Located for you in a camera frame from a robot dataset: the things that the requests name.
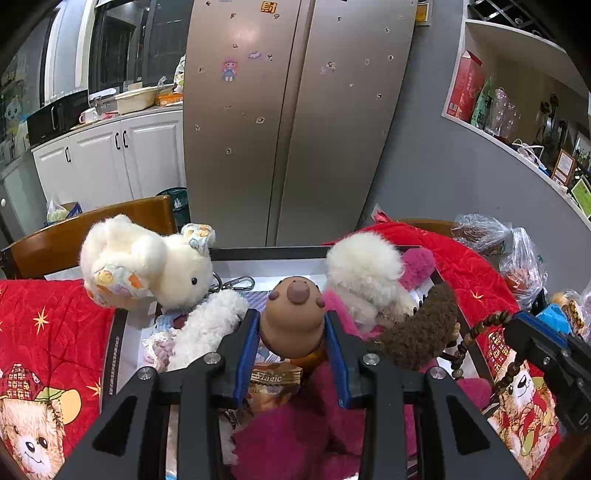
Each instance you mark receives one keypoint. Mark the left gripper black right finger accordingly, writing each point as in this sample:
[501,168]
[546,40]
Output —
[453,438]

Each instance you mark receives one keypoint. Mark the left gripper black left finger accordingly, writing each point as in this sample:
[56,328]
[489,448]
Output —
[128,440]

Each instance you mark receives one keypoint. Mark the brown snack packet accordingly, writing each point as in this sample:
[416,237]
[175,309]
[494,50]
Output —
[271,385]

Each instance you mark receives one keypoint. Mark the brown capybara toy keychain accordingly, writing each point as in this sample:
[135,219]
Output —
[292,324]

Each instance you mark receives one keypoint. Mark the blue plastic bag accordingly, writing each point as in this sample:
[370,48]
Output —
[554,317]

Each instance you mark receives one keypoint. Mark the dark cardboard box tray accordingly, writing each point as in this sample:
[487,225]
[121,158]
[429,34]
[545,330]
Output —
[251,272]

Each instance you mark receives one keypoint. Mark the dark brown fuzzy scrunchie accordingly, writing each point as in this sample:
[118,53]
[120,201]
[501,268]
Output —
[420,338]

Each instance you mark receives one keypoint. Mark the clear plastic bag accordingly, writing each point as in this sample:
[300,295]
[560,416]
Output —
[510,250]

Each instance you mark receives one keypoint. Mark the white fluffy scrunchie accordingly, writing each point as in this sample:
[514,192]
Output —
[176,339]

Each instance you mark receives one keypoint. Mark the red bear print tablecloth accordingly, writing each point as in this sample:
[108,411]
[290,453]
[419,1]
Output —
[54,339]

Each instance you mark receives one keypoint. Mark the magenta plush bear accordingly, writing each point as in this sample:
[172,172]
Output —
[309,437]

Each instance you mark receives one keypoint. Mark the white plush bunny toy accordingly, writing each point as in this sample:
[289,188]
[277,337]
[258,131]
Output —
[122,263]

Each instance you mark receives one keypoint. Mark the white fluffy pompom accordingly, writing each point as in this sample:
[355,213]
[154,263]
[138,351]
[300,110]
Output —
[365,271]

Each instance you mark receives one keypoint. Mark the green trash bin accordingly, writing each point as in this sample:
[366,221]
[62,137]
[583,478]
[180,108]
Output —
[180,207]

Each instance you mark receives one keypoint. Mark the blue cardboard box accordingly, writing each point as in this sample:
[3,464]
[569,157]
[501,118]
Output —
[59,212]

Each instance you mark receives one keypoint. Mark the white kitchen cabinet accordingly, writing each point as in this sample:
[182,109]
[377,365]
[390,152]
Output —
[126,158]

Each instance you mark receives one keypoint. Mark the red gift box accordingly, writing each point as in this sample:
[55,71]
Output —
[469,82]

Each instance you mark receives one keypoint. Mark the white mug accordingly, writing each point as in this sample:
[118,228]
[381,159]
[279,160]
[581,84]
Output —
[89,116]

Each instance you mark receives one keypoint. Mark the black microwave oven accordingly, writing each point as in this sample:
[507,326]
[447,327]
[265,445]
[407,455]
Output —
[57,117]

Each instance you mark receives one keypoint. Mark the cream plastic basin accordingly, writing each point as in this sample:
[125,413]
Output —
[136,100]

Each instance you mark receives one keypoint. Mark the silver double door refrigerator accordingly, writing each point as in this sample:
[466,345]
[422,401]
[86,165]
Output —
[287,110]

